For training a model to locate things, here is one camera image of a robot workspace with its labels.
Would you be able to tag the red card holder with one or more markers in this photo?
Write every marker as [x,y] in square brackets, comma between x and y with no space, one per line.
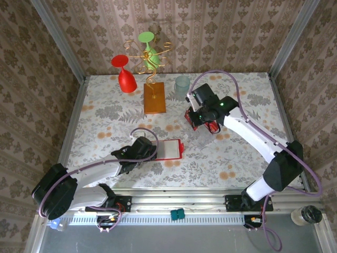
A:
[169,149]

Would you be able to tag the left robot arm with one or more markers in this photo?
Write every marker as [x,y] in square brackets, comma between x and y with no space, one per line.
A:
[55,192]

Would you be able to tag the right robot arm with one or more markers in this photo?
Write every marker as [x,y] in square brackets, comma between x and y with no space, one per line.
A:
[281,168]

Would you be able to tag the red VIP card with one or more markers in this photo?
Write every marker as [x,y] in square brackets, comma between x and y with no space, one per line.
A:
[188,117]
[213,127]

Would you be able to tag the clear plastic cup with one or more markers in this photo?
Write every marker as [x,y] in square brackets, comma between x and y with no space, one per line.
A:
[181,85]

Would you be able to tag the floral tablecloth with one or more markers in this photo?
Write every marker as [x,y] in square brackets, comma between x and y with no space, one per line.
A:
[110,89]

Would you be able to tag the red wine glass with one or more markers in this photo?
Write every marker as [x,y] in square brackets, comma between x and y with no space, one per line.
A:
[127,81]

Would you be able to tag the teal connector block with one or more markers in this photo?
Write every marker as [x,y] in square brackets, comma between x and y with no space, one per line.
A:
[177,214]

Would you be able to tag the black power connector box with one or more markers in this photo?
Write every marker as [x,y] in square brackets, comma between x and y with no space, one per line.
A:
[248,224]
[104,224]

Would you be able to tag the grey metal sheet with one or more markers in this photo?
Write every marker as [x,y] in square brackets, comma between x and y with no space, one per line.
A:
[171,239]

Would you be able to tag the green wine glass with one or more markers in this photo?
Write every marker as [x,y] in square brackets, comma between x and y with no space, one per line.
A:
[145,37]

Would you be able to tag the blue white connector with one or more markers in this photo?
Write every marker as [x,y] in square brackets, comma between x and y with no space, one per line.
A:
[58,225]

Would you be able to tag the jar with black lid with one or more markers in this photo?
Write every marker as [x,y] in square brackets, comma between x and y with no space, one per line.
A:
[308,214]

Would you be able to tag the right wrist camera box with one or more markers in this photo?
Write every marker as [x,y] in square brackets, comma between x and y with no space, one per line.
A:
[202,93]

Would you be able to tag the aluminium side rail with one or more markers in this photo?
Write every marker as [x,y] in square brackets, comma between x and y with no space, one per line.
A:
[69,131]
[285,118]

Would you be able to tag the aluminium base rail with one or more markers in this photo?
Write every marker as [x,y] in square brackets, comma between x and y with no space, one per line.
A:
[184,200]

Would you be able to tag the aluminium frame post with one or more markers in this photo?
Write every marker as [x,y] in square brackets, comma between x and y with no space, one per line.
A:
[292,39]
[58,39]

